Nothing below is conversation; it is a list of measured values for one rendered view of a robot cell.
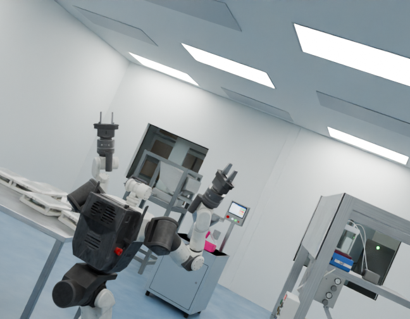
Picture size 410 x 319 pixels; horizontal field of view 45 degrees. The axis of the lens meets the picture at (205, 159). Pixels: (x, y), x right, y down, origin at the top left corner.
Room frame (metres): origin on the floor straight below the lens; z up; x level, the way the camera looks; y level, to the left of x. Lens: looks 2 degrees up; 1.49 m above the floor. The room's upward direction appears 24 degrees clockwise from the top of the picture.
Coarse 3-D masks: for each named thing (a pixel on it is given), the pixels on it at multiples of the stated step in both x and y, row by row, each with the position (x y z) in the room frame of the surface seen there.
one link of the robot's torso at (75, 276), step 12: (84, 264) 2.24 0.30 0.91; (72, 276) 2.16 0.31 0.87; (84, 276) 2.16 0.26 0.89; (96, 276) 2.16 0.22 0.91; (108, 276) 2.25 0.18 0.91; (60, 288) 2.10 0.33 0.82; (72, 288) 2.08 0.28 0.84; (84, 288) 2.12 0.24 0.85; (96, 288) 2.19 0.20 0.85; (60, 300) 2.09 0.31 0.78; (72, 300) 2.07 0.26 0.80; (84, 300) 2.15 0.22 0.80
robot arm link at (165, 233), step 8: (160, 224) 2.19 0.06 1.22; (168, 224) 2.18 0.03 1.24; (160, 232) 2.16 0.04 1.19; (168, 232) 2.16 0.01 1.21; (176, 232) 2.22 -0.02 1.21; (152, 240) 2.15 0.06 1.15; (160, 240) 2.14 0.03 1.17; (168, 240) 2.15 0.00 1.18; (176, 240) 2.21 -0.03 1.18; (176, 248) 2.24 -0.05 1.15
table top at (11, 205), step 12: (0, 192) 3.30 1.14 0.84; (12, 192) 3.48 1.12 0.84; (0, 204) 2.98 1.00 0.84; (12, 204) 3.11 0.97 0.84; (24, 204) 3.27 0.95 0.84; (12, 216) 2.96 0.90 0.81; (24, 216) 2.95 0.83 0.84; (36, 216) 3.08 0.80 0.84; (48, 216) 3.24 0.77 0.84; (36, 228) 2.94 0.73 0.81; (48, 228) 2.92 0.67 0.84; (60, 228) 3.05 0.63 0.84; (60, 240) 2.91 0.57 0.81
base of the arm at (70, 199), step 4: (92, 180) 2.34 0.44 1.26; (96, 184) 2.33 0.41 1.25; (100, 188) 2.33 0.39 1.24; (100, 192) 2.33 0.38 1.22; (104, 192) 2.34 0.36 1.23; (68, 196) 2.30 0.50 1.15; (68, 200) 2.33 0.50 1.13; (72, 200) 2.29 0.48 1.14; (72, 204) 2.31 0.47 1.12; (76, 204) 2.29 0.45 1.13; (76, 208) 2.31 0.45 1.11; (80, 208) 2.29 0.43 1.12; (80, 212) 2.33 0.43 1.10
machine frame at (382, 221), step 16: (352, 208) 2.32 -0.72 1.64; (368, 208) 2.31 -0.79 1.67; (336, 224) 2.33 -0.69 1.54; (368, 224) 3.24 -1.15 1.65; (384, 224) 2.34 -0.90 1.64; (400, 224) 2.29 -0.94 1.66; (336, 240) 2.32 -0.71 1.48; (400, 240) 3.20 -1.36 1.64; (304, 256) 3.28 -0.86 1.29; (320, 256) 2.33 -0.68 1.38; (320, 272) 2.32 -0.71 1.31; (288, 288) 3.28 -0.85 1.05; (304, 288) 2.33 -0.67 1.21; (304, 304) 2.32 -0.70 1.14
